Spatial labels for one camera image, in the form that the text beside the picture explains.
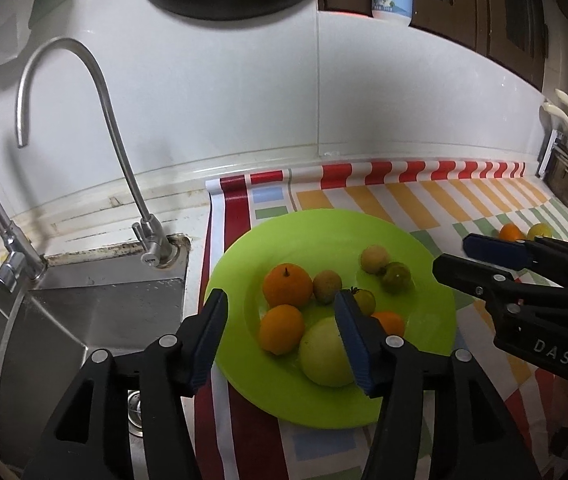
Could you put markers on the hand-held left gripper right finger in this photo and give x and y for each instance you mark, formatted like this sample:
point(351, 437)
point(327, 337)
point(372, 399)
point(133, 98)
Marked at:
point(353, 345)

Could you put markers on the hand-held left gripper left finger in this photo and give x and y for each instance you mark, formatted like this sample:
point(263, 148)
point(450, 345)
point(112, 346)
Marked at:
point(209, 340)

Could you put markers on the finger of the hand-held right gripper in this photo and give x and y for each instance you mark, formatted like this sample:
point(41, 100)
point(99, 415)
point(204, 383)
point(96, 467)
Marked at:
point(498, 251)
point(463, 271)

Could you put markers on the orange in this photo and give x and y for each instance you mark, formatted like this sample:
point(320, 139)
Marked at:
point(510, 232)
point(391, 322)
point(281, 329)
point(287, 286)

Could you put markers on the green apple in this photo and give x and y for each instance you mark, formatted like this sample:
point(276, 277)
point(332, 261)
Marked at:
point(321, 355)

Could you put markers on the green tomato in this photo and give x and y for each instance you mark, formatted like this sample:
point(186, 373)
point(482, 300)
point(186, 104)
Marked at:
point(365, 301)
point(397, 277)

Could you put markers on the yellow-green apple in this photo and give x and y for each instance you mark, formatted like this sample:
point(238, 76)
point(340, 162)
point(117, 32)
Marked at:
point(539, 230)

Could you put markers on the small tan kiwi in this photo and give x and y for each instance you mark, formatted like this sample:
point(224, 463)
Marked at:
point(327, 286)
point(374, 259)

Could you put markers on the green plate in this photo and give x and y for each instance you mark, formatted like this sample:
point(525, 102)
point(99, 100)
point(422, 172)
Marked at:
point(244, 270)

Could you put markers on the striped colourful tablecloth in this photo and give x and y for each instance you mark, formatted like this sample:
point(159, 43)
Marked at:
point(413, 200)

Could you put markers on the sink drain strainer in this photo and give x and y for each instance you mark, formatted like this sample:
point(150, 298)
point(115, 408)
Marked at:
point(134, 406)

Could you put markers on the white plastic dish rack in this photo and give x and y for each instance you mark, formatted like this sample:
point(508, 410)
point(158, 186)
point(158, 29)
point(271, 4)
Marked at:
point(547, 155)

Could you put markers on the stainless steel sink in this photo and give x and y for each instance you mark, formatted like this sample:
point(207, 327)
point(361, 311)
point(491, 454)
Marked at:
point(64, 320)

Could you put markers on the gooseneck steel faucet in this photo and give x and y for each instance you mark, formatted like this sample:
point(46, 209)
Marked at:
point(109, 125)

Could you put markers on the dark brown window frame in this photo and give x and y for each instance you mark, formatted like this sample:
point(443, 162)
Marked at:
point(463, 15)

